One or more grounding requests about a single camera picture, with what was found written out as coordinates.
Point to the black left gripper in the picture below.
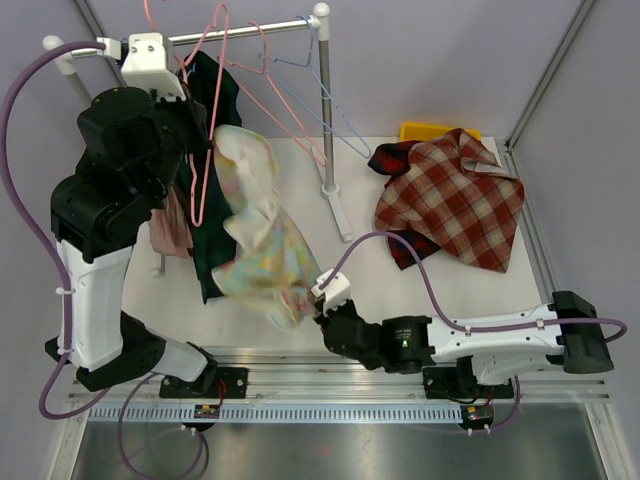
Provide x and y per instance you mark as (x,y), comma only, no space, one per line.
(192,114)

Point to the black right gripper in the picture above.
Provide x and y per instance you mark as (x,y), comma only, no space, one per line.
(324,319)

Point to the pastel tie-dye garment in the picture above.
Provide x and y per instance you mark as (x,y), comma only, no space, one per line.
(274,269)

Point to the dark green plaid skirt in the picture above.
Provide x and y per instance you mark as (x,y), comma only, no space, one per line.
(212,245)

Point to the red beige plaid skirt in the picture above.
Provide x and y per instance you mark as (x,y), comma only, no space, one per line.
(458,196)

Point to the pink hanger with plaid skirt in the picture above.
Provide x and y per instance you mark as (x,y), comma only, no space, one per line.
(305,141)

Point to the red black plaid skirt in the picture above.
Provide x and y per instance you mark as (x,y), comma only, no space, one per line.
(391,160)

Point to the blue wire hanger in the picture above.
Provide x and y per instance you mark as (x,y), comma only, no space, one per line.
(317,64)

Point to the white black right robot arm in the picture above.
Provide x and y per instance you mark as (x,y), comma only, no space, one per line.
(466,363)

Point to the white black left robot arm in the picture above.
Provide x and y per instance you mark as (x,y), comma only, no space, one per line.
(95,231)

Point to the pink pleated skirt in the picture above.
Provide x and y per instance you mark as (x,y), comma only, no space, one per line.
(169,230)

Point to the silver white clothes rack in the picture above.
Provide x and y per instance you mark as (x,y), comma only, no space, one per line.
(317,23)

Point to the yellow plastic tray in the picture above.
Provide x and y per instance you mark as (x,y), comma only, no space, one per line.
(417,131)

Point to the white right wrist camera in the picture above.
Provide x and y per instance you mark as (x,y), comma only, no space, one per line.
(331,290)

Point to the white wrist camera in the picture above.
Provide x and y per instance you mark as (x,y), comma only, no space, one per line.
(147,63)
(331,290)

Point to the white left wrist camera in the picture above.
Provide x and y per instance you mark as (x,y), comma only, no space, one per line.
(147,63)

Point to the aluminium mounting rail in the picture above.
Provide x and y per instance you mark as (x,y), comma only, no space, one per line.
(323,378)

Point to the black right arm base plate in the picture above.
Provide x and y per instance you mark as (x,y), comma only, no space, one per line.
(443,383)

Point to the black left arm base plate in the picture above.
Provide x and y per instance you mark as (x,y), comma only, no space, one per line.
(214,383)

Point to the white slotted cable duct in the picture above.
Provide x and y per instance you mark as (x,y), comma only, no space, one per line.
(273,413)

